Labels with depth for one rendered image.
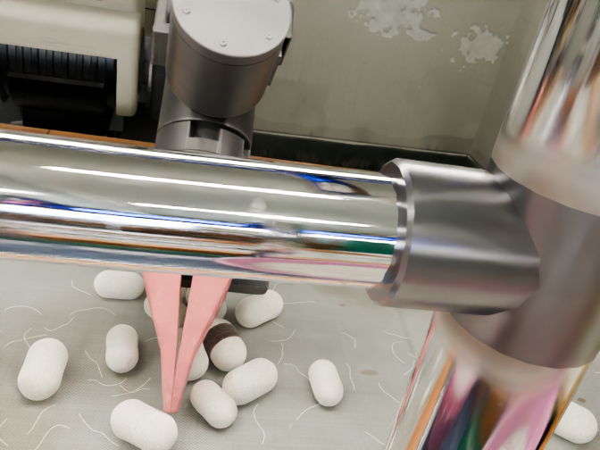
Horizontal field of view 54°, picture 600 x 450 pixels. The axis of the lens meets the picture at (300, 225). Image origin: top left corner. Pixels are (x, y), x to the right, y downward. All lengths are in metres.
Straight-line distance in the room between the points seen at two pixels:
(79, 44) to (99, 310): 0.57
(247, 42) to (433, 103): 2.40
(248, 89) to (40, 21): 0.64
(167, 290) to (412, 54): 2.31
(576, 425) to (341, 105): 2.22
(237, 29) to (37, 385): 0.20
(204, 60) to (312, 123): 2.26
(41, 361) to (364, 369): 0.19
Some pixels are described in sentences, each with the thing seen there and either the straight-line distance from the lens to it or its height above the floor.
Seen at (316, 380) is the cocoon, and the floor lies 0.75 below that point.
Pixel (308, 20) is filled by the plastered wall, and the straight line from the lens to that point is 2.42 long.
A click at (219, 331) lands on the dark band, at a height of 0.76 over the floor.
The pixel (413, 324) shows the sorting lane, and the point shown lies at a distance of 0.45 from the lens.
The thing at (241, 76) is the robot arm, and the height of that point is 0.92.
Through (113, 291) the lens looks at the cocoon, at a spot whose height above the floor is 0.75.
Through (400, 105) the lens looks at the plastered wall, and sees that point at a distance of 2.62.
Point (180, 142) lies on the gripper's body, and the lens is 0.34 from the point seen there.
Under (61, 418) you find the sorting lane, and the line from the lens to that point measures 0.35.
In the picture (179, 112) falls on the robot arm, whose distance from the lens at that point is 0.35.
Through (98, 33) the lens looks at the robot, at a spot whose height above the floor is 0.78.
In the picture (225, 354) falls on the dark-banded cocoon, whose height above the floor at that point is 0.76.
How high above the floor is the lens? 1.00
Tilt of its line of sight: 28 degrees down
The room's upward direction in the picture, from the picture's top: 12 degrees clockwise
